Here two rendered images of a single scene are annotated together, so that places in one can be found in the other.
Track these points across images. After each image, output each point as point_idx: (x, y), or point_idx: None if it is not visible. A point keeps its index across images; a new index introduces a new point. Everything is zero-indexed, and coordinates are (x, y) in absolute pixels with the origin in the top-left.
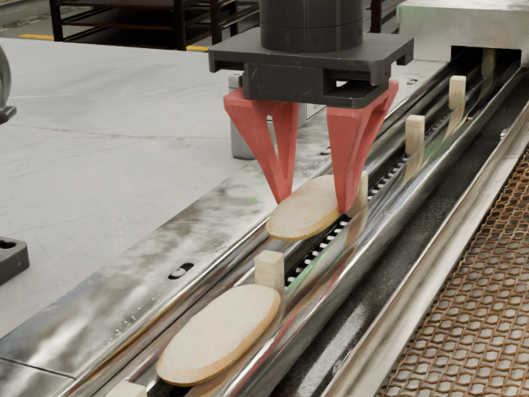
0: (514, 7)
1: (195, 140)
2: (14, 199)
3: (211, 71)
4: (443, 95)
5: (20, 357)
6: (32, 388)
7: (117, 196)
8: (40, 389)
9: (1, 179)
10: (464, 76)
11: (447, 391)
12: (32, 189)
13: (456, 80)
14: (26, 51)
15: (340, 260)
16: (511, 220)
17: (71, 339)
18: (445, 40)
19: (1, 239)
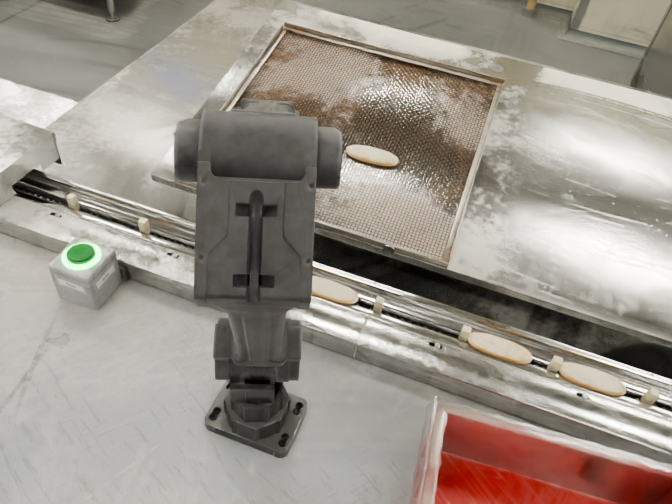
0: (22, 146)
1: (54, 331)
2: (141, 410)
3: None
4: (67, 208)
5: (358, 332)
6: (374, 325)
7: (148, 358)
8: (374, 323)
9: (100, 428)
10: (71, 193)
11: (393, 233)
12: (125, 404)
13: (74, 197)
14: None
15: None
16: None
17: (346, 321)
18: (8, 186)
19: (226, 385)
